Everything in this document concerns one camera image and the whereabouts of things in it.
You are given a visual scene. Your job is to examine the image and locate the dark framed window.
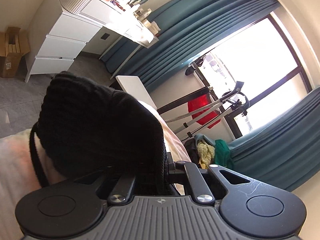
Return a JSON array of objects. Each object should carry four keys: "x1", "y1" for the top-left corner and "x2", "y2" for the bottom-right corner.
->
[{"x1": 185, "y1": 12, "x2": 313, "y2": 140}]

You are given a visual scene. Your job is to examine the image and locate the red hanging cloth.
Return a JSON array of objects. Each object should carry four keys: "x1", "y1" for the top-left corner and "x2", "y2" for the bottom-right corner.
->
[{"x1": 187, "y1": 94, "x2": 222, "y2": 129}]

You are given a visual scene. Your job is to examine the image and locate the bed with pastel sheet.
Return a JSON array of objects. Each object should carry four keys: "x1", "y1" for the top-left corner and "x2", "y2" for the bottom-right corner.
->
[{"x1": 0, "y1": 100, "x2": 192, "y2": 203}]

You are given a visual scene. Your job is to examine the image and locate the teal curtain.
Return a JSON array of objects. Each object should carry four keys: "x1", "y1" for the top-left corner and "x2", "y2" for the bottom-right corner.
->
[
  {"x1": 224, "y1": 87, "x2": 320, "y2": 193},
  {"x1": 99, "y1": 0, "x2": 281, "y2": 91}
]

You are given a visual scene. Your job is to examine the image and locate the cardboard box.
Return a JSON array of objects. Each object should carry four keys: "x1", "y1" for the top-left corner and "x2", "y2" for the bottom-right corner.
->
[{"x1": 0, "y1": 26, "x2": 31, "y2": 78}]

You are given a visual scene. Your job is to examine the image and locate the pale yellow garment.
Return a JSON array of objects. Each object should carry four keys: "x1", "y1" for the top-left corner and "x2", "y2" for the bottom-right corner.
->
[{"x1": 197, "y1": 140, "x2": 216, "y2": 168}]

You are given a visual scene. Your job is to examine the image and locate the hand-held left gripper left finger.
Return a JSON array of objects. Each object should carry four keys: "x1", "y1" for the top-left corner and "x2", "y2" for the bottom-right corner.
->
[{"x1": 72, "y1": 172, "x2": 137, "y2": 204}]

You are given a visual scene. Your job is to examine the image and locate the white dressing table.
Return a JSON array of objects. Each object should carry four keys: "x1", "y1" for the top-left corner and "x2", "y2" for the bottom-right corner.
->
[{"x1": 24, "y1": 0, "x2": 160, "y2": 83}]

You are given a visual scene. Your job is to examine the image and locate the green garment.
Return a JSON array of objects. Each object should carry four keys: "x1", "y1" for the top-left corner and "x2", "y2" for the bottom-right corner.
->
[{"x1": 214, "y1": 139, "x2": 235, "y2": 168}]

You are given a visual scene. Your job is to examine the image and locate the white folding board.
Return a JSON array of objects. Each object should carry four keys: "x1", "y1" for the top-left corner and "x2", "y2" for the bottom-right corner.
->
[{"x1": 116, "y1": 75, "x2": 158, "y2": 111}]

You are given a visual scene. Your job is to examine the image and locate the black pants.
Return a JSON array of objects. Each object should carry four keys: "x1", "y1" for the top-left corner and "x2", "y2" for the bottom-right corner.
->
[{"x1": 29, "y1": 71, "x2": 182, "y2": 197}]

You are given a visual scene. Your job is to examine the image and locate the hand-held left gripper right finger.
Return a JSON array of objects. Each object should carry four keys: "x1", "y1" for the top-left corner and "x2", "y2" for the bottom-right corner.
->
[{"x1": 167, "y1": 160, "x2": 251, "y2": 205}]

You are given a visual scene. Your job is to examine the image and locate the group of cosmetic bottles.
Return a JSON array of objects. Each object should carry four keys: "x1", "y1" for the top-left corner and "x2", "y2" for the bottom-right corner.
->
[{"x1": 129, "y1": 4, "x2": 160, "y2": 36}]

